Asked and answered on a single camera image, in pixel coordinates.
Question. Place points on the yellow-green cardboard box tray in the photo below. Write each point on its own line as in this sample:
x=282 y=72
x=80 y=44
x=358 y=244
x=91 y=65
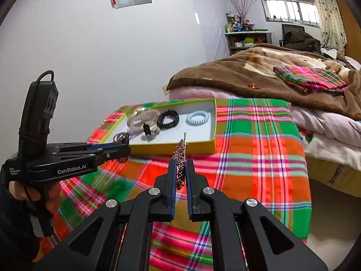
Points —
x=197 y=131

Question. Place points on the dark jacket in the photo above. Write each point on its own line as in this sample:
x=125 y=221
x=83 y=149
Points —
x=301 y=41

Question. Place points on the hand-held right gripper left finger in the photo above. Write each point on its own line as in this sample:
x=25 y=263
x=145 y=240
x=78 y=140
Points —
x=171 y=192

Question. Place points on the vase with blossom branches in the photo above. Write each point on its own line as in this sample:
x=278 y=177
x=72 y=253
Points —
x=243 y=8

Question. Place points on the black wrist band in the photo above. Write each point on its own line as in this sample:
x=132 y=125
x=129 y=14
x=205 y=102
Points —
x=161 y=121

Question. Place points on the black monitor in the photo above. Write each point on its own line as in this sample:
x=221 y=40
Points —
x=287 y=28

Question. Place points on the small orange ornament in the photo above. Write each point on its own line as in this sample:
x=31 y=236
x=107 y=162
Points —
x=252 y=85

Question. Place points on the brown fleece blanket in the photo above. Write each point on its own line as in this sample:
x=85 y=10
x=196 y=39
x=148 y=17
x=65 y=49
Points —
x=225 y=73

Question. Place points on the window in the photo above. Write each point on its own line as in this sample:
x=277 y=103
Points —
x=290 y=8

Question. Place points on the cardboard box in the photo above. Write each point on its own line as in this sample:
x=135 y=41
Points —
x=332 y=177

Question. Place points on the row of bottles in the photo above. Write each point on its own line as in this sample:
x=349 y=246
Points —
x=235 y=25

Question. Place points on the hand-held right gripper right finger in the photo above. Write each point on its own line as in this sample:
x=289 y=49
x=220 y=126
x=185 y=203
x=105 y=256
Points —
x=189 y=192

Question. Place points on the rhinestone hair clip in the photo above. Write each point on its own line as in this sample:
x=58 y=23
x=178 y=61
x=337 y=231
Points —
x=180 y=158

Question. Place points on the white floral quilt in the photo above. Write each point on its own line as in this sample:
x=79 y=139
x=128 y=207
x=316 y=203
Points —
x=332 y=149

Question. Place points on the person's left hand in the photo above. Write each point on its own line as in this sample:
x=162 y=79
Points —
x=53 y=197

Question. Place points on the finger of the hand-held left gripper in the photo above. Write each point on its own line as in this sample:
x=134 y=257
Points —
x=112 y=154
x=107 y=146

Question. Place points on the spotted curtain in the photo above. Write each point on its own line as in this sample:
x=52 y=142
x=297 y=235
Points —
x=327 y=19

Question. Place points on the pink hair claw clip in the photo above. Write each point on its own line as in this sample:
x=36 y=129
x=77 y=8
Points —
x=135 y=122

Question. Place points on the wall socket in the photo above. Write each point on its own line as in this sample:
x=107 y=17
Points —
x=165 y=90

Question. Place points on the wooden wall shelf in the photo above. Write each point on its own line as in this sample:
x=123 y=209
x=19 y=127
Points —
x=248 y=35

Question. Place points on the folded plaid cloth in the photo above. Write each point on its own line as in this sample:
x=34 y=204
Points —
x=310 y=79

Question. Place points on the colourful plaid blanket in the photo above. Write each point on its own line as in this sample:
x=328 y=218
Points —
x=253 y=146

